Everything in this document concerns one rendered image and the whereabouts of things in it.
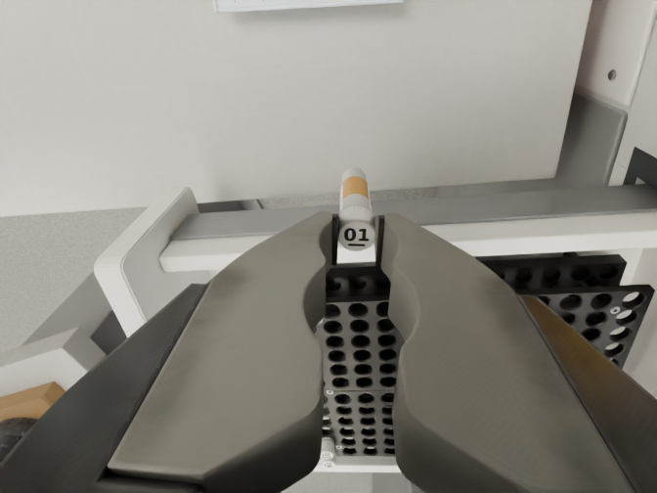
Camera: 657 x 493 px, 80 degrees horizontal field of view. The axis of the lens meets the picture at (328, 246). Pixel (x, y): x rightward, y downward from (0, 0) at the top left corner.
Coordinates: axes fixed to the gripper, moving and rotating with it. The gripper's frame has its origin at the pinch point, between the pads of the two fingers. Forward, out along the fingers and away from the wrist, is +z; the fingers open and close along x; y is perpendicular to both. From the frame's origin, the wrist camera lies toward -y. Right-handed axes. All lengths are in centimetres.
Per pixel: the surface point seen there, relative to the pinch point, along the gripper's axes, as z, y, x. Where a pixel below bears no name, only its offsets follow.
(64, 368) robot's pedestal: 24, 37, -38
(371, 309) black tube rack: 9.4, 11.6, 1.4
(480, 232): 10.8, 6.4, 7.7
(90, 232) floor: 101, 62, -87
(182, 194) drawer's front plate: 15.9, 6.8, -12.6
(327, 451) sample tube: 8.3, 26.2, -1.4
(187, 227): 13.5, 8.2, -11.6
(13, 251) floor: 101, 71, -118
